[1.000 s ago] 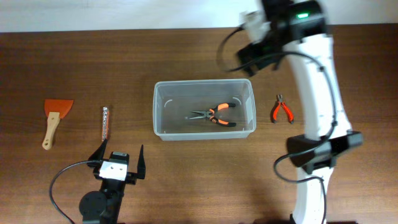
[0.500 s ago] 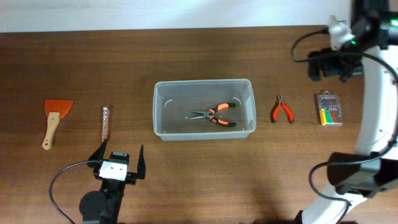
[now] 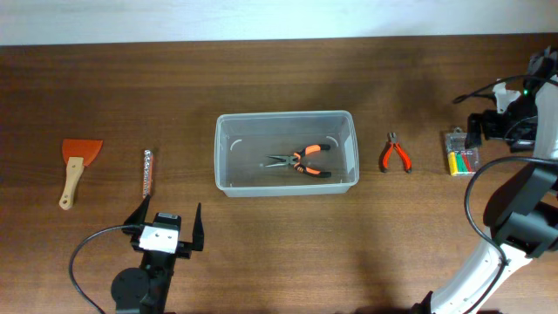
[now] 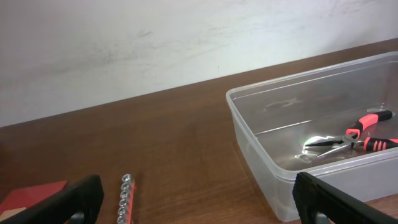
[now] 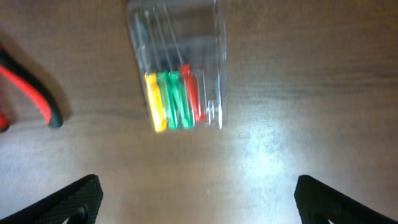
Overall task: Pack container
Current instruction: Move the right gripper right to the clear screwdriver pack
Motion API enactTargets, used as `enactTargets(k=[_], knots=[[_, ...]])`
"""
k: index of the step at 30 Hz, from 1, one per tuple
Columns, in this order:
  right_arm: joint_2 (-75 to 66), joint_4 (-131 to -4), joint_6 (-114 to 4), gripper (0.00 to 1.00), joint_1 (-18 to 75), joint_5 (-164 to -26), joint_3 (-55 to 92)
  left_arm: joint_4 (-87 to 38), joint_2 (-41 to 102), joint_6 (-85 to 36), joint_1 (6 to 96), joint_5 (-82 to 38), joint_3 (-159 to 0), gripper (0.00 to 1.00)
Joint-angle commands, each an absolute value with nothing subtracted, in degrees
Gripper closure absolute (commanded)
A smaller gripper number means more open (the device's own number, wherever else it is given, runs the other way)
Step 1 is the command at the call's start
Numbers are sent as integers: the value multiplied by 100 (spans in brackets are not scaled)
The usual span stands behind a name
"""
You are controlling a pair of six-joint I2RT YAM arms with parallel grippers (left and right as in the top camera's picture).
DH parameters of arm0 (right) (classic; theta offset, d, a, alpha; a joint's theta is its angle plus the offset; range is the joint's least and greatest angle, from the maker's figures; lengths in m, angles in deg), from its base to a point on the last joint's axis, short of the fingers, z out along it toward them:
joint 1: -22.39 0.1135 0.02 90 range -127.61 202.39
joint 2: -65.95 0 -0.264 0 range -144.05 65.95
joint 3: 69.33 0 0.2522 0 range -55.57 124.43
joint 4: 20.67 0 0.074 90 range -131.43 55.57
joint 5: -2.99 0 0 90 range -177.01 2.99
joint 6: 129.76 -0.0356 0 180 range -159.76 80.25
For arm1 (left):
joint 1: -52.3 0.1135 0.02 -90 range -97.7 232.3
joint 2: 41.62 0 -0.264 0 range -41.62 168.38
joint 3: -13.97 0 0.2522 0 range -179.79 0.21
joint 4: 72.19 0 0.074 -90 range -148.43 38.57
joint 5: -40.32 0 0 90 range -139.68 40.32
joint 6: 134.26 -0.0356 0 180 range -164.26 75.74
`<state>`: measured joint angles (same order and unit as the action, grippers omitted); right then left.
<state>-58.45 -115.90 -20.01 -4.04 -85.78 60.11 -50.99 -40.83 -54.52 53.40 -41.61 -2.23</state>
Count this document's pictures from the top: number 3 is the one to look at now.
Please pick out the right robot arm white-black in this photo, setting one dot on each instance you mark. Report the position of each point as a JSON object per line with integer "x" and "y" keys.
{"x": 518, "y": 225}

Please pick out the orange scraper wooden handle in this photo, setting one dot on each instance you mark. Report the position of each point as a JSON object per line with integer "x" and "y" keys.
{"x": 77, "y": 154}

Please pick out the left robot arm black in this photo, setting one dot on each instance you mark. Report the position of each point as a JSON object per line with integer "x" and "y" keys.
{"x": 144, "y": 289}

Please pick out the orange-black long nose pliers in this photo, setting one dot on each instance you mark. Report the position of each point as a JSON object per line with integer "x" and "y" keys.
{"x": 295, "y": 160}

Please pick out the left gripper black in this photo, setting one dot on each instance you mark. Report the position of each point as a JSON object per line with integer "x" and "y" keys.
{"x": 185, "y": 249}

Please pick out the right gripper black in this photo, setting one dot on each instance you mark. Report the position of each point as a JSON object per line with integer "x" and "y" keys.
{"x": 489, "y": 131}

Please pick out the orange socket bit rail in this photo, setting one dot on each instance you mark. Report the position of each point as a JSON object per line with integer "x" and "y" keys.
{"x": 147, "y": 173}

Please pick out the clear screwdriver bit case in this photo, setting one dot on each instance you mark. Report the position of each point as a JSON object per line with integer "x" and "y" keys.
{"x": 462, "y": 161}

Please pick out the clear plastic container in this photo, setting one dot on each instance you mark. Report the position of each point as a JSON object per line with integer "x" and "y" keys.
{"x": 244, "y": 141}

